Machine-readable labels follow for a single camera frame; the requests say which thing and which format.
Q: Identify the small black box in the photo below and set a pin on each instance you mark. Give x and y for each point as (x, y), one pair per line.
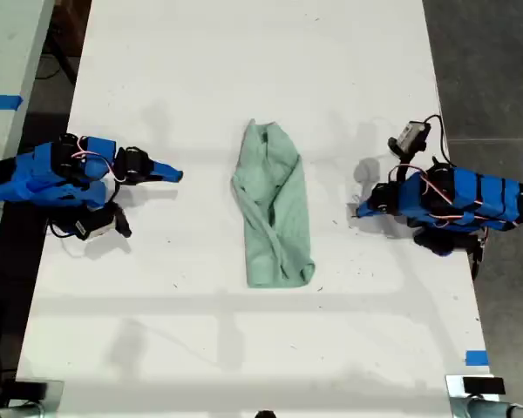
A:
(484, 386)
(31, 389)

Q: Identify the pale green T-shirt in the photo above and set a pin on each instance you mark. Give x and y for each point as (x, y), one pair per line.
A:
(279, 226)

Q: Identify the short blue tape piece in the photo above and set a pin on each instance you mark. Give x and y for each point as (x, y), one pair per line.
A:
(477, 358)

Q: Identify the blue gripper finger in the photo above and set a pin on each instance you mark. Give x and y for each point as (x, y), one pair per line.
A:
(165, 168)
(365, 206)
(167, 177)
(367, 212)

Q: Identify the white side table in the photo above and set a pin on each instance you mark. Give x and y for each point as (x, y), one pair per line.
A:
(8, 52)

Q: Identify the metal table bracket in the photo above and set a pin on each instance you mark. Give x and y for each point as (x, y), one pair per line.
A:
(455, 396)
(52, 394)

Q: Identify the long blue tape strip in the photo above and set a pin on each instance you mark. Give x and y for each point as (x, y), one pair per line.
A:
(2, 102)

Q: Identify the black camera box white label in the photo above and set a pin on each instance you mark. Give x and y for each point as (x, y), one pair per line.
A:
(91, 225)

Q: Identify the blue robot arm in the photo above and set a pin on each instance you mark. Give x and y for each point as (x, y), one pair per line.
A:
(470, 200)
(43, 178)

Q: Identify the black round object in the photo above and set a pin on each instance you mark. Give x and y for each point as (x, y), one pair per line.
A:
(265, 414)

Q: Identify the black camera stalk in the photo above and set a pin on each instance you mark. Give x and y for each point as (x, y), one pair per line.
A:
(403, 165)
(122, 220)

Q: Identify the grey and black camera box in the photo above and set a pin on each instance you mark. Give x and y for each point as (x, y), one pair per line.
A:
(412, 136)

